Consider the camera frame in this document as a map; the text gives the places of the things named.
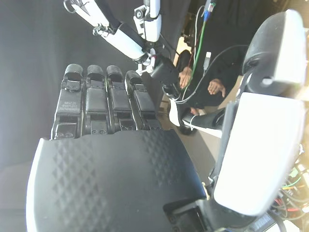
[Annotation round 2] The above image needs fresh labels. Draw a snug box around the person's hand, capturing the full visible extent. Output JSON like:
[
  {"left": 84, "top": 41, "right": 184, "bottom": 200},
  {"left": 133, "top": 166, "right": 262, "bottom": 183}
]
[
  {"left": 207, "top": 78, "right": 227, "bottom": 98},
  {"left": 178, "top": 67, "right": 194, "bottom": 89}
]

